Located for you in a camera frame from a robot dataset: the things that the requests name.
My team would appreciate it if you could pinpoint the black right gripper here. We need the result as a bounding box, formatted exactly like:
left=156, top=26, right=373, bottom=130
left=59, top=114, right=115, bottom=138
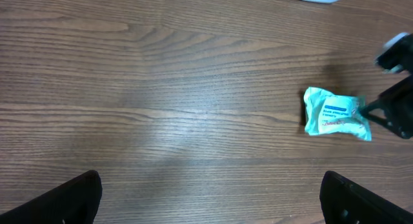
left=359, top=75, right=412, bottom=139

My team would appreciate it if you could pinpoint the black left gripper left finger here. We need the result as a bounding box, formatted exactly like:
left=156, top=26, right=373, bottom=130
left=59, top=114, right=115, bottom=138
left=1, top=170, right=103, bottom=224

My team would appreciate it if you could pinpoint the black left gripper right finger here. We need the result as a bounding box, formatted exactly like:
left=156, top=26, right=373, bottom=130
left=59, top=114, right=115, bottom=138
left=319, top=171, right=412, bottom=224

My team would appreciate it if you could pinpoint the mint green wipes pack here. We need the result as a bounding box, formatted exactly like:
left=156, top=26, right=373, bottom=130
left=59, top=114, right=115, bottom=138
left=303, top=87, right=372, bottom=141

